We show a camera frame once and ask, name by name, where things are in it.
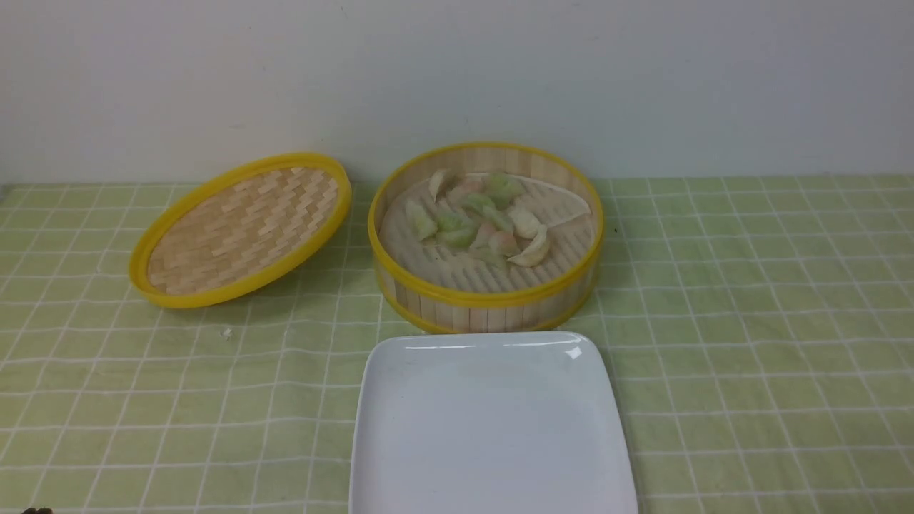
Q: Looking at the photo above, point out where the pale green dumpling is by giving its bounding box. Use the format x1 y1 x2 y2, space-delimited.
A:
404 198 438 241

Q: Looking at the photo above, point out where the white crescent dumpling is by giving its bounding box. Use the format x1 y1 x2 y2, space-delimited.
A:
507 225 551 268

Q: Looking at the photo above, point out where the white square plate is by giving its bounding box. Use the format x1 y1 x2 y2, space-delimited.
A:
348 330 639 513

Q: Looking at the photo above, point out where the green dumpling centre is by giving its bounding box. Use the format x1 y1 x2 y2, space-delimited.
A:
436 211 479 250

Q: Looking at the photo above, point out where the bamboo steamer basket yellow rim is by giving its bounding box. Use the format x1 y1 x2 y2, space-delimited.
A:
368 142 605 334

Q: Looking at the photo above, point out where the pink dumpling front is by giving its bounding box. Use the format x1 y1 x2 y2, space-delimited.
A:
487 231 520 258

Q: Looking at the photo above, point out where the white dumpling centre right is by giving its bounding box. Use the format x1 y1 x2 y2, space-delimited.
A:
506 206 545 240

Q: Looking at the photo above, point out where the white dumpling at back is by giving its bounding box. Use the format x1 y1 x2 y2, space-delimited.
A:
428 168 453 202

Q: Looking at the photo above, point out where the green dumpling at back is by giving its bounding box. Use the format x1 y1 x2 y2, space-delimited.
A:
483 171 525 209

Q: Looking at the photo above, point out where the woven bamboo steamer lid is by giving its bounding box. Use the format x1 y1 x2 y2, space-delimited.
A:
128 153 353 309

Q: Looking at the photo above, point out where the green checkered tablecloth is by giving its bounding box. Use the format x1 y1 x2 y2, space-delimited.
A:
1 176 913 513

